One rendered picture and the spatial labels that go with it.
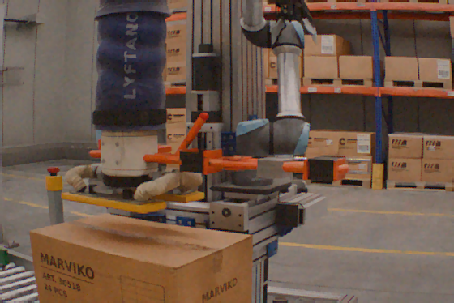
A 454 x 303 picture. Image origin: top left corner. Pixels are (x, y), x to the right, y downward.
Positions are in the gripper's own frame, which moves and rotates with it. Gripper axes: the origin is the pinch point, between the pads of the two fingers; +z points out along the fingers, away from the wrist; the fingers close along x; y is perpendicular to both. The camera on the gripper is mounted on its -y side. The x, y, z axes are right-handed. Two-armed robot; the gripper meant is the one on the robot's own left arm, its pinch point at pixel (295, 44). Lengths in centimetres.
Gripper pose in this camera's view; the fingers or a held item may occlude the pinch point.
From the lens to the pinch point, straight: 176.3
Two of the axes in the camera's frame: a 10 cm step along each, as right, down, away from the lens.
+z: 0.1, 10.0, 0.9
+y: -4.8, 0.8, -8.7
